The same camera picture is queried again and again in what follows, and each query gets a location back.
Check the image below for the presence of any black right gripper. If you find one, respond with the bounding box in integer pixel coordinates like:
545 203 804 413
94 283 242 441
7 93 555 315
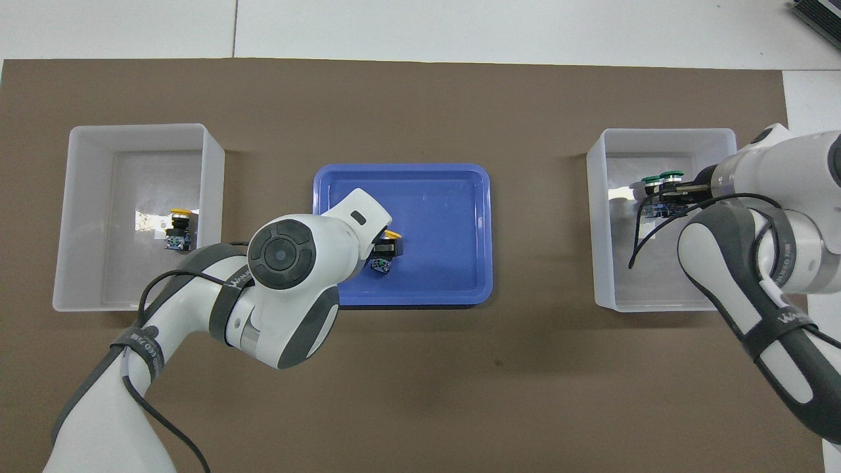
659 166 720 204

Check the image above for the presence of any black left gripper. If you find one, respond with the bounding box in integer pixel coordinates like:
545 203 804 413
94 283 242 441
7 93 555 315
363 238 403 269

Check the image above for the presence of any yellow push button switch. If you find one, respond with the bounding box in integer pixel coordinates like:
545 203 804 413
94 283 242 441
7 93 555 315
369 230 403 273
164 208 194 252

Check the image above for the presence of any green push button switch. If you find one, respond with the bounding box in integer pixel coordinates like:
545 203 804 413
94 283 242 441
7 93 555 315
639 174 664 217
659 169 687 217

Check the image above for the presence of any blue plastic tray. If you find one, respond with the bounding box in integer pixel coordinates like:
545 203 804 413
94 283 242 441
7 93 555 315
311 163 493 307

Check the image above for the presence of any translucent white plastic box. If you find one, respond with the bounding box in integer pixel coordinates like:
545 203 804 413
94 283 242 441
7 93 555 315
586 128 738 313
53 124 226 313

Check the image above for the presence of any brown paper table mat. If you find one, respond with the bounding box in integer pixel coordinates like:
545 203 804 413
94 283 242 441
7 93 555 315
0 58 825 473

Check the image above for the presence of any dark ribbed device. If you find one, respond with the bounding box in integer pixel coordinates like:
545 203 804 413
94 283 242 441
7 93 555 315
790 0 841 41

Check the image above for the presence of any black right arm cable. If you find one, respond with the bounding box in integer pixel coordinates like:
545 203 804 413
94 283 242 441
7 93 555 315
629 191 799 309

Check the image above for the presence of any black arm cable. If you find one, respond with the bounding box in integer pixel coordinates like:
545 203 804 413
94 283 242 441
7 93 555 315
629 191 799 309
122 243 212 473

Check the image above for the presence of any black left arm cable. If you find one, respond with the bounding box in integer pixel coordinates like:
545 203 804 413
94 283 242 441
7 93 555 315
122 243 212 473

